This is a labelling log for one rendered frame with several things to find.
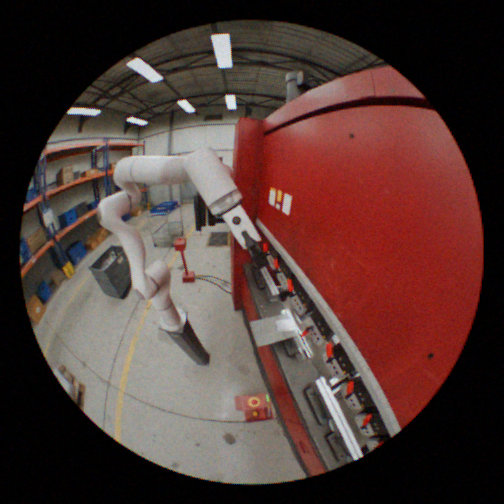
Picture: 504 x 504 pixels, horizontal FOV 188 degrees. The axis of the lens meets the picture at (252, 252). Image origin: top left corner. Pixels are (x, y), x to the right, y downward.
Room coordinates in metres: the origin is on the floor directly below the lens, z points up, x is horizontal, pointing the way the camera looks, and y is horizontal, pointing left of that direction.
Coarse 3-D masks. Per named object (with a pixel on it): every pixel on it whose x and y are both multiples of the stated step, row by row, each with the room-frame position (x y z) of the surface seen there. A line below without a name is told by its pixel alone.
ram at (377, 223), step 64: (320, 128) 0.60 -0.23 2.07; (384, 128) 0.32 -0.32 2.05; (320, 192) 0.55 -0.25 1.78; (384, 192) 0.30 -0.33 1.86; (448, 192) 0.13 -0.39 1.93; (320, 256) 0.46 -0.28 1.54; (384, 256) 0.23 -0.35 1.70; (448, 256) 0.08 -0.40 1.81; (384, 320) 0.12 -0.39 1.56; (448, 320) -0.02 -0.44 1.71; (384, 384) -0.08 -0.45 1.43
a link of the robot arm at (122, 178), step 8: (120, 160) 0.36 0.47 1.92; (128, 160) 0.35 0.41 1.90; (120, 168) 0.34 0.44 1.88; (128, 168) 0.33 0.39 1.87; (120, 176) 0.34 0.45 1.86; (128, 176) 0.34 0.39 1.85; (120, 184) 0.36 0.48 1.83; (128, 184) 0.38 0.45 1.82; (128, 192) 0.43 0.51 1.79; (136, 192) 0.44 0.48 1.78; (136, 200) 0.46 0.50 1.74
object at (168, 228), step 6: (180, 204) 3.60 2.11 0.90; (174, 210) 3.17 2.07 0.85; (180, 210) 3.59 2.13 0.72; (150, 216) 2.80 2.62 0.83; (156, 216) 2.69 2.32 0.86; (162, 216) 2.71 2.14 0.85; (168, 222) 2.75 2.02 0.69; (174, 222) 3.59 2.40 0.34; (180, 222) 3.61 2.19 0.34; (150, 228) 2.66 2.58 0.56; (162, 228) 3.17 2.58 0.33; (168, 228) 2.73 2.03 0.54; (174, 228) 3.19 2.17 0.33; (156, 234) 2.79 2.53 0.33; (162, 234) 2.81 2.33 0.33; (168, 234) 2.82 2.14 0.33
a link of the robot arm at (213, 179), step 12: (192, 156) 0.31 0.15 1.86; (204, 156) 0.32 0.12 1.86; (216, 156) 0.34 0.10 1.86; (192, 168) 0.31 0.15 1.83; (204, 168) 0.31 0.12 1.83; (216, 168) 0.32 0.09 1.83; (228, 168) 0.39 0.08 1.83; (192, 180) 0.32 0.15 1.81; (204, 180) 0.30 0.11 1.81; (216, 180) 0.31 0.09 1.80; (228, 180) 0.33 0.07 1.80; (204, 192) 0.31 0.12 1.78; (216, 192) 0.30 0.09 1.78; (228, 192) 0.31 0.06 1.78
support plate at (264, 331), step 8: (264, 320) 0.49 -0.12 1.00; (272, 320) 0.49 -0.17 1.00; (256, 328) 0.42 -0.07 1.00; (264, 328) 0.43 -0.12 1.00; (272, 328) 0.43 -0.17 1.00; (256, 336) 0.37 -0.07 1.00; (264, 336) 0.37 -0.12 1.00; (272, 336) 0.37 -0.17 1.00; (280, 336) 0.37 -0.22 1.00; (288, 336) 0.37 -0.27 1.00; (264, 344) 0.31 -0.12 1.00
